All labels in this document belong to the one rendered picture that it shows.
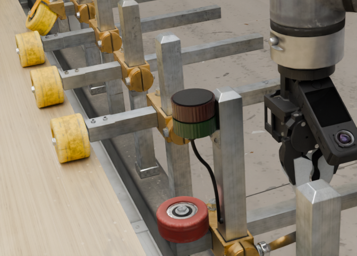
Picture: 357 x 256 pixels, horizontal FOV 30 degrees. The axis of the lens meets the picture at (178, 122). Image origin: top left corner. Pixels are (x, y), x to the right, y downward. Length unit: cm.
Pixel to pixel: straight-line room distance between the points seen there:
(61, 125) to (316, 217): 58
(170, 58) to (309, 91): 36
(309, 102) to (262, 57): 314
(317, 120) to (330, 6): 13
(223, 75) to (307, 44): 295
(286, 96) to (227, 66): 297
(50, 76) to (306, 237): 79
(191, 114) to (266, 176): 194
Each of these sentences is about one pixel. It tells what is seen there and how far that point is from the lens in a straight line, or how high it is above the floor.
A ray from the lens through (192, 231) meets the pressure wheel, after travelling 101.
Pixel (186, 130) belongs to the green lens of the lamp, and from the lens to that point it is 89.
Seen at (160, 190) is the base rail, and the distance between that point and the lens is 146.
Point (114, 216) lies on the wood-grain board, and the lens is 104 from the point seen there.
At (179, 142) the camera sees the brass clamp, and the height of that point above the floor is 93.
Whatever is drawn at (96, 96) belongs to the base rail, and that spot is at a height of 70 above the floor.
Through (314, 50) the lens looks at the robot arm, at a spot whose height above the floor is 120.
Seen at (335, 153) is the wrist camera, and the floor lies 110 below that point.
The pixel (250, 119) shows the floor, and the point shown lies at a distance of 325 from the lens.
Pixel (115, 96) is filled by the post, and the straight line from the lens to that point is 168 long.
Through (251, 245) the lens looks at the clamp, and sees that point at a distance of 102.
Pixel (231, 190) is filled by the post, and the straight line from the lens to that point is 97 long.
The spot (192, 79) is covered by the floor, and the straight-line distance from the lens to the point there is 372.
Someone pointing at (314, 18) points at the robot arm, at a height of 124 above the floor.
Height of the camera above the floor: 149
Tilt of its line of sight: 27 degrees down
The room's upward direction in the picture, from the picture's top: 5 degrees counter-clockwise
